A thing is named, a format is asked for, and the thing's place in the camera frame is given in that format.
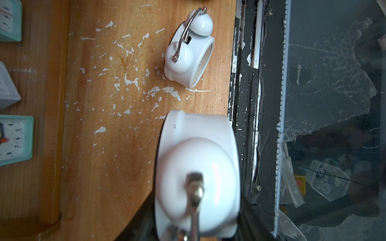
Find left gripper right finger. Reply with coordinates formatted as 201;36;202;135
235;194;276;241

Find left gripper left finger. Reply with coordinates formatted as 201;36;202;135
115;191;158;241

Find white twin-bell clock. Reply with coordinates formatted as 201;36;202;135
154;109;241;241
164;7;215;88

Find teal square alarm clock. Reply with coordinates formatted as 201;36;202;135
0;0;22;42
1;115;34;166

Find lilac square alarm clock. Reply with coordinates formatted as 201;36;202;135
0;62;21;109

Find wooden two-tier shelf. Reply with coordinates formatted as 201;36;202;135
1;1;70;241

